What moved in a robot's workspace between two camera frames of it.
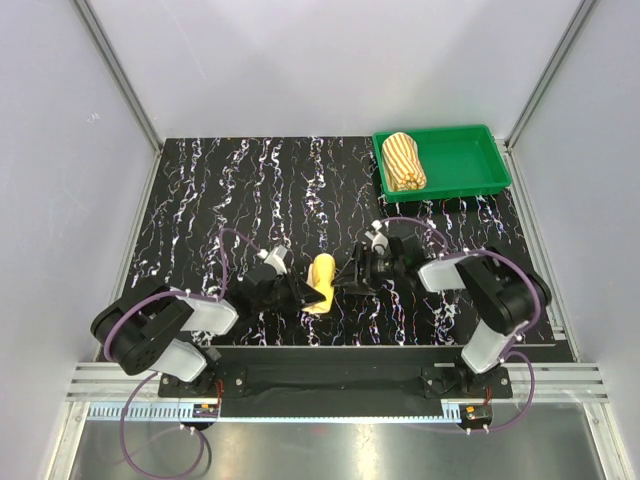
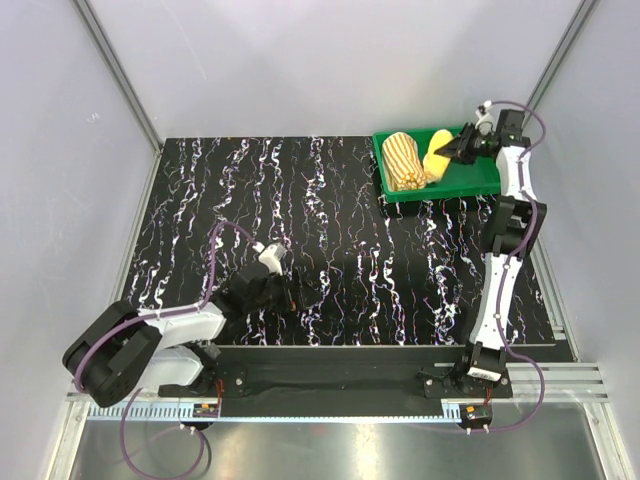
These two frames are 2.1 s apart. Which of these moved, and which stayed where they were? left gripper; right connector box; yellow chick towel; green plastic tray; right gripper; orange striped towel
Moved: right gripper; yellow chick towel
Stayed: left gripper; orange striped towel; green plastic tray; right connector box
